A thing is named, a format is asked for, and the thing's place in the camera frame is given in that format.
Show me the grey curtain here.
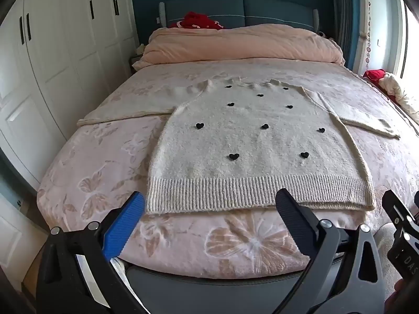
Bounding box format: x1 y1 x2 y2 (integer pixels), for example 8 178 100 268
330 0 352 61

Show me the dark nightstand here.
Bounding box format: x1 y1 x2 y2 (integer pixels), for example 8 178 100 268
129 44 146 74

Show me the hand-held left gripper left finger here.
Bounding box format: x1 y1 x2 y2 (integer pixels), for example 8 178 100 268
36 190 148 314

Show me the red pillow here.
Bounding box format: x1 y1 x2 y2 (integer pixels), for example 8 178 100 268
168 11 225 30

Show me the cream sweater with black hearts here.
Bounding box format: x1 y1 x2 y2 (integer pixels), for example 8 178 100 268
77 77 401 215

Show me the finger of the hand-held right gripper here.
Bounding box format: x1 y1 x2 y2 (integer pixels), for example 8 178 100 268
382 189 419 234

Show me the red cloth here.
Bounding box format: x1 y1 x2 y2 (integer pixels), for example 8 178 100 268
363 69 387 89

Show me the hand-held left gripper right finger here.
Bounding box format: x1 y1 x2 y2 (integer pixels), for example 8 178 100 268
275 188 386 314

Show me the white wardrobe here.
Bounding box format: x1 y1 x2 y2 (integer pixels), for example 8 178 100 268
0 0 139 269

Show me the white crumpled cloth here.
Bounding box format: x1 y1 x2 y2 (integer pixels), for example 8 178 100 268
379 72 419 122

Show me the bed with pink floral sheet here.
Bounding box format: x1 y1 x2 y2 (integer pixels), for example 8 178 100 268
36 55 419 281

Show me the peach duvet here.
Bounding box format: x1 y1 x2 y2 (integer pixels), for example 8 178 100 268
133 24 346 71

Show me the person's right hand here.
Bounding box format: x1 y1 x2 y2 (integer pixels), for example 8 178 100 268
383 278 410 314

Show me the blue padded headboard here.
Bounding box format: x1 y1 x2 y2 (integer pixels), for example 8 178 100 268
158 0 320 35

